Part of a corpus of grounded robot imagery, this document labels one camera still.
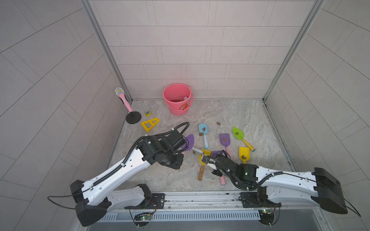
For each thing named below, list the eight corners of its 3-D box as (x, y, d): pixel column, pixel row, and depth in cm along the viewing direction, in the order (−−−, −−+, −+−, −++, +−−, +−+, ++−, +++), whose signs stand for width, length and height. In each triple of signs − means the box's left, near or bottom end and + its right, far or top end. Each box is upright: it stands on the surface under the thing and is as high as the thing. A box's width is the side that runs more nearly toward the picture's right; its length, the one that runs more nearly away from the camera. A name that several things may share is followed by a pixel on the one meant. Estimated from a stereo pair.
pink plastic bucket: (164, 118, 107) (160, 103, 94) (167, 98, 120) (164, 83, 107) (192, 118, 107) (192, 103, 94) (192, 98, 120) (192, 83, 107)
